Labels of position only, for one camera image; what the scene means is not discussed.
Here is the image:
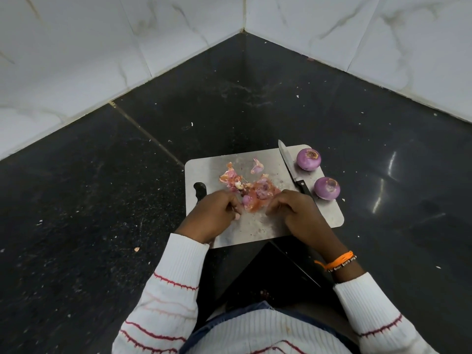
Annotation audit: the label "person's left hand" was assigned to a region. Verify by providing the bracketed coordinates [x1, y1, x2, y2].
[174, 189, 245, 245]

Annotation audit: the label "person's right hand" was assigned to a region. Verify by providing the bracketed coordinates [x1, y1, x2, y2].
[265, 189, 351, 269]

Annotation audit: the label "purple onion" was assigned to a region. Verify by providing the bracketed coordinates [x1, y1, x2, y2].
[314, 176, 341, 202]
[296, 147, 322, 172]

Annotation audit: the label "black handled kitchen knife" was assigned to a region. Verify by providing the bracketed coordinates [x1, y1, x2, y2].
[277, 139, 314, 198]

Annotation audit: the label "person's right forearm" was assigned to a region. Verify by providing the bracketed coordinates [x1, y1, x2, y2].
[321, 254, 440, 354]

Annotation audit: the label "person's left forearm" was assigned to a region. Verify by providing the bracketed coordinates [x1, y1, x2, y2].
[112, 233, 210, 354]

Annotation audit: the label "steel cutting board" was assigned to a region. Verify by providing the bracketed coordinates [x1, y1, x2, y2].
[184, 144, 345, 249]

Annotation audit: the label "orange thread wristband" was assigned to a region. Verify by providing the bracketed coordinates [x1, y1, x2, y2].
[314, 251, 354, 271]

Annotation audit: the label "blue denim trousers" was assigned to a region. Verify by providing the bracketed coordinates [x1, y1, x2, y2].
[180, 301, 360, 354]

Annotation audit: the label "white red striped sweater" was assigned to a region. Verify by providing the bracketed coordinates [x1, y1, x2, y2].
[184, 308, 354, 354]

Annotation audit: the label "beaded bracelet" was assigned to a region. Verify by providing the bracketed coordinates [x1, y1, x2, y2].
[328, 255, 357, 272]

